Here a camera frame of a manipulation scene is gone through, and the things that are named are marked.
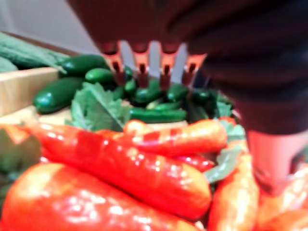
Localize orange carrot with green top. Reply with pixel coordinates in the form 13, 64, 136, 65
123, 118, 228, 157

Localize green fabric leaf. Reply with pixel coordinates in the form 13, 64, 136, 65
65, 81, 132, 132

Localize bumpy green gourd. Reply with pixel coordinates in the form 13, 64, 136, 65
0, 32, 71, 71

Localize wooden vegetable display stand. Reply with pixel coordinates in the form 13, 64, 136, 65
0, 31, 81, 126

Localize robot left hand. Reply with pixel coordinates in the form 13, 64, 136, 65
66, 0, 308, 196

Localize green cucumber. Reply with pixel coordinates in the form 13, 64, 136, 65
84, 67, 114, 84
129, 107, 188, 124
58, 54, 109, 77
167, 83, 189, 102
134, 81, 162, 104
192, 88, 210, 104
33, 77, 84, 114

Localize green carrot leaf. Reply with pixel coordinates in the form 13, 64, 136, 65
204, 144, 244, 184

